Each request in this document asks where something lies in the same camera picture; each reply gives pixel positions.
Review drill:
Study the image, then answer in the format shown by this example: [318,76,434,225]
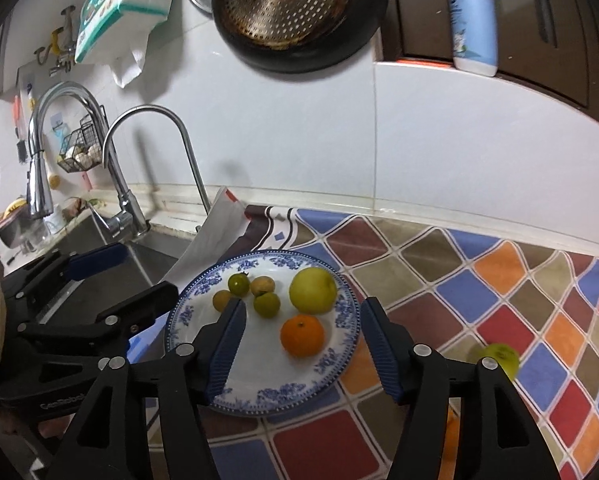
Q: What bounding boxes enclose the black wok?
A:
[211,0,396,73]

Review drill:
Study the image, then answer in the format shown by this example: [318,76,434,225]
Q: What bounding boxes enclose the black wire basket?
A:
[57,114,106,174]

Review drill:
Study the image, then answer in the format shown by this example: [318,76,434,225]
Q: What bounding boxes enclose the chrome pull-down faucet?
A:
[26,81,153,241]

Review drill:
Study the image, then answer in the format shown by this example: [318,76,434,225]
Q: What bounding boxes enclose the green apple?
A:
[472,342,521,382]

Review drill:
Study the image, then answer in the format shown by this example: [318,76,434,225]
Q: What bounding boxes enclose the brass perforated skimmer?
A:
[220,0,353,50]

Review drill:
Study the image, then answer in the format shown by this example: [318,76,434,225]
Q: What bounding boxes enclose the metal wall hooks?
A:
[32,5,79,77]

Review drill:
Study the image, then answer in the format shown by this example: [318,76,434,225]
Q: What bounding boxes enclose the yellow-green apple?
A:
[289,267,338,315]

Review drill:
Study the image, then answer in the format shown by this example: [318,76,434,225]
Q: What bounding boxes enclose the white blue pump bottle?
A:
[447,0,500,77]

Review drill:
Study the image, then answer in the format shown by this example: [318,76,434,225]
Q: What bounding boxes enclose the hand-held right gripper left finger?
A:
[44,297,248,480]

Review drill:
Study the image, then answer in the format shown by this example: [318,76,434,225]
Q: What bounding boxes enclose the orange mandarin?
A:
[280,313,326,359]

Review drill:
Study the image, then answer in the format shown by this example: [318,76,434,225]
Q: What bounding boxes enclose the blue rimmed white plate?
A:
[164,249,361,417]

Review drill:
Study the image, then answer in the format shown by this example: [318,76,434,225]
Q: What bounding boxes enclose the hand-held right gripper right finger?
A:
[360,297,560,480]

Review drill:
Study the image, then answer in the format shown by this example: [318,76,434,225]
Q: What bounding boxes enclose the dark brown window frame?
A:
[379,0,599,137]

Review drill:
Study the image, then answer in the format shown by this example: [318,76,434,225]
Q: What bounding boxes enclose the colourful diamond patterned tablecloth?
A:
[130,203,599,480]

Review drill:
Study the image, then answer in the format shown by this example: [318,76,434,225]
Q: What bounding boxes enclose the white folded cloth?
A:
[167,186,249,292]

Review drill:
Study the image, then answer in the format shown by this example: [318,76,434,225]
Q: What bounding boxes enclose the thin chrome gooseneck faucet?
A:
[102,104,213,233]

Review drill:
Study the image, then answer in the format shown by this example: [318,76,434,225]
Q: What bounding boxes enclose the stainless steel sink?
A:
[10,210,200,321]

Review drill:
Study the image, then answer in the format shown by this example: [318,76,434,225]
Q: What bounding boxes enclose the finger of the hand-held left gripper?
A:
[18,281,179,342]
[4,241,130,302]

